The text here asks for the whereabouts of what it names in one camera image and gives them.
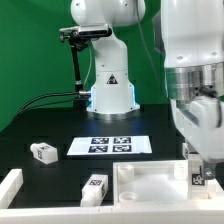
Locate white sheet with tags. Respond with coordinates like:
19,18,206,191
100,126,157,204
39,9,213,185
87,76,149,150
68,136,152,156

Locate camera on black stand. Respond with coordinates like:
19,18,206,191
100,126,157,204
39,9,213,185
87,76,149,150
59,23,112,110

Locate white square tabletop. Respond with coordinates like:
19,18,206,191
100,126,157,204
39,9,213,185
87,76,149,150
113,160,224,204

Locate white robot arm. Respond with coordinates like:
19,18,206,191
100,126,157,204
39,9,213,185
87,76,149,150
70,0,224,179

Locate black cables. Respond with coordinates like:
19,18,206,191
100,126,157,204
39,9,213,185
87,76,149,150
16,91,81,116

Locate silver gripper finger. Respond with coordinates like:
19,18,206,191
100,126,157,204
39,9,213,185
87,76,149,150
202,161,215,180

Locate white U-shaped fence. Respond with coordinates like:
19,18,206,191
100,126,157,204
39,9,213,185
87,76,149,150
0,169,224,224

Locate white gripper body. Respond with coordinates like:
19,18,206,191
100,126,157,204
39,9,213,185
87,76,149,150
170,96,224,163

